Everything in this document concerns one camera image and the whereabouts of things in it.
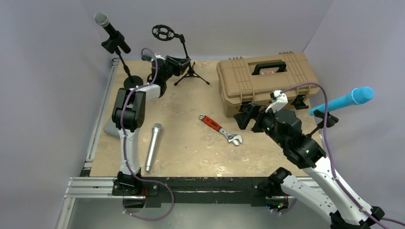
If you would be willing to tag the black tripod shock mount stand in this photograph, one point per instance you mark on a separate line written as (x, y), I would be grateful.
(165, 33)

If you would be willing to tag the red handled adjustable wrench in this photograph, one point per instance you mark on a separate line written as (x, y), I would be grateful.
(231, 138)

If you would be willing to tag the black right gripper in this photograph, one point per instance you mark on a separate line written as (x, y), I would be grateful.
(243, 118)

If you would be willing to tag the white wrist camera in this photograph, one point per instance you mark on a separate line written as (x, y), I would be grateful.
(158, 57)
(278, 101)

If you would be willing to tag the aluminium table frame rails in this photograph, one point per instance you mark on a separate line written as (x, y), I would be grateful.
(85, 186)

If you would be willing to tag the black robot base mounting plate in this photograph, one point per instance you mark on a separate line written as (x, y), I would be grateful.
(152, 192)

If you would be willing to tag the black round base mic stand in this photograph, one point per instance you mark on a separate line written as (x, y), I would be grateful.
(132, 80)

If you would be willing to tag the blue foam covered microphone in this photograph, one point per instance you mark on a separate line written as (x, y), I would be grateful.
(357, 96)

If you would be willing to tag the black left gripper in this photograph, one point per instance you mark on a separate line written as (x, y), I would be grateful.
(179, 65)

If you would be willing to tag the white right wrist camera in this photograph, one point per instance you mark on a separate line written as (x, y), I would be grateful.
(278, 101)

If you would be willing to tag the tan plastic tool case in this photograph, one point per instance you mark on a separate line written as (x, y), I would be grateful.
(245, 80)

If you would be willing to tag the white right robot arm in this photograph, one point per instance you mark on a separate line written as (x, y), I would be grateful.
(339, 204)

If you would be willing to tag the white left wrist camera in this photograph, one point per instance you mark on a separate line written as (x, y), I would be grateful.
(158, 57)

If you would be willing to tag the black microphone with mesh head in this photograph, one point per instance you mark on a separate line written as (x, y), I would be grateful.
(110, 30)

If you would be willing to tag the silver mesh head microphone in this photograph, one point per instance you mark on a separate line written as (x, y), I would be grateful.
(157, 130)

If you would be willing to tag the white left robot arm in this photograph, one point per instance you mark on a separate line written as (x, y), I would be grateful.
(129, 115)

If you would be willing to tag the green handled screwdriver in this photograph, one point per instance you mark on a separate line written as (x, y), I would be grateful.
(146, 58)

